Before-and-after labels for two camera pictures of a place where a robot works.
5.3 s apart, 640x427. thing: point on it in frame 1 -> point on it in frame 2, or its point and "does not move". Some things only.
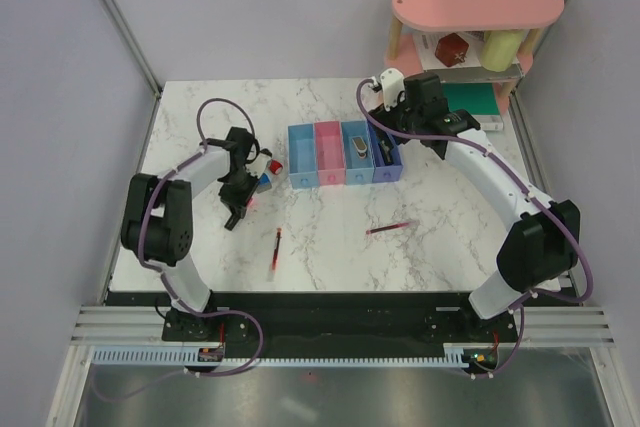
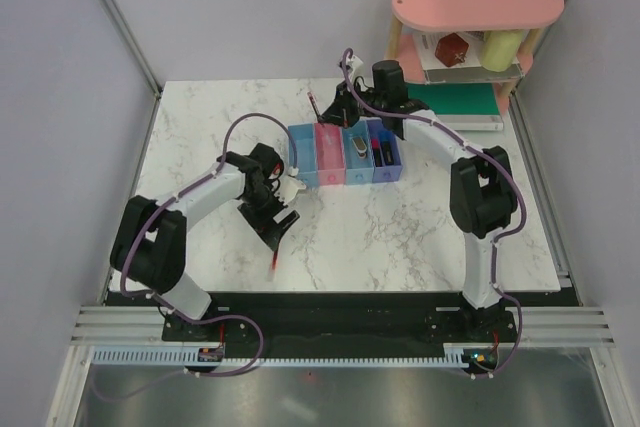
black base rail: (337, 319) does not move
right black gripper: (389, 116) -> (340, 112)
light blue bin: (358, 153) does not move
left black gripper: (237, 203) -> (265, 227)
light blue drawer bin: (302, 156) does not move
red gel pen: (372, 230) -> (315, 106)
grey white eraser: (360, 146) does not move
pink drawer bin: (329, 144) does not move
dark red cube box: (451, 49) does not move
